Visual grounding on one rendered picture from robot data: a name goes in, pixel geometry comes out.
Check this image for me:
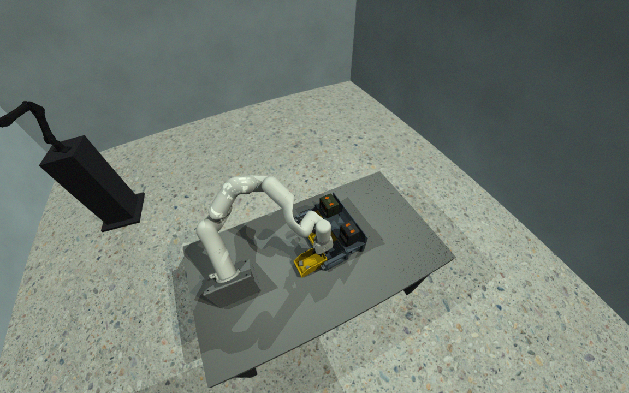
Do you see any dark green case with handle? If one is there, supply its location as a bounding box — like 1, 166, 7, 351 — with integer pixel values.
319, 193, 339, 218

